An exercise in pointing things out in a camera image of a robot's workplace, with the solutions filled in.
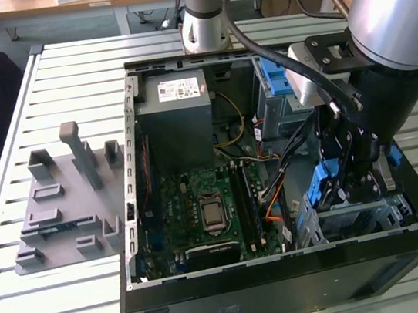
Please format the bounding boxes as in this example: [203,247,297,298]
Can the metal disk bay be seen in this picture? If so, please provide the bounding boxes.
[289,175,416,250]

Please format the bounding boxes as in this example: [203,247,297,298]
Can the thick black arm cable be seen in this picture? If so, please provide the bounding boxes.
[221,0,363,130]

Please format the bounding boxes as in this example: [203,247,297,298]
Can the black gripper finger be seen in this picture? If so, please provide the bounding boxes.
[346,132,399,204]
[302,103,372,213]

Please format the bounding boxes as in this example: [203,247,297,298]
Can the green motherboard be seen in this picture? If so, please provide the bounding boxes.
[133,156,287,281]

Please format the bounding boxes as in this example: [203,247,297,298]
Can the black RAM slot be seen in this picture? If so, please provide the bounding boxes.
[231,161,259,254]
[228,161,255,255]
[240,159,268,248]
[236,159,264,251]

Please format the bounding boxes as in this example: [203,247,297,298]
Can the black PC case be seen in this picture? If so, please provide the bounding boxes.
[85,20,418,313]

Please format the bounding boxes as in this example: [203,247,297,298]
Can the grey parts rack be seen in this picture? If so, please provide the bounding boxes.
[0,114,141,277]

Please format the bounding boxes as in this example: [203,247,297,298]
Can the silver CPU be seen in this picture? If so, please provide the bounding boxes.
[201,200,225,228]

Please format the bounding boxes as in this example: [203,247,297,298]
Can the hard disk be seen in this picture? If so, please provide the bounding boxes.
[300,140,411,216]

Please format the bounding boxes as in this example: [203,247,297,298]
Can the black cable bundle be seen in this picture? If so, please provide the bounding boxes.
[249,116,331,204]

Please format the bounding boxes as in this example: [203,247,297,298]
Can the orange power wire black plug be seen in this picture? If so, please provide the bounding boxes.
[260,176,295,227]

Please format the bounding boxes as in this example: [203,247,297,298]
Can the metal drive cage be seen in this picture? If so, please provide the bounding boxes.
[249,48,322,142]

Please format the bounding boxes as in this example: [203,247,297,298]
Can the long wooden desk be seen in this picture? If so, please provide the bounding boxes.
[0,0,191,53]

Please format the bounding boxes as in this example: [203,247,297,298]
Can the yellow wires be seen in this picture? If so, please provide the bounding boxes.
[207,88,249,150]

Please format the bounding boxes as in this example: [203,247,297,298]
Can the black graphics card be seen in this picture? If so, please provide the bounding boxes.
[182,238,245,273]

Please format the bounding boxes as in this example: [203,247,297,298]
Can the blue plastic drive bracket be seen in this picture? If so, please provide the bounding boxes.
[257,52,301,99]

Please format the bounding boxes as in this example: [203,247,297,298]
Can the black CPU socket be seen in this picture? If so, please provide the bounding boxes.
[197,191,231,238]

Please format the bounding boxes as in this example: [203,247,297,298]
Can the coloured supply wire bundle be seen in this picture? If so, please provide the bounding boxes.
[213,136,284,170]

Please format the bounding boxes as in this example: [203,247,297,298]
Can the grey power supply unit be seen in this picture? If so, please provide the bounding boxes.
[130,66,222,177]

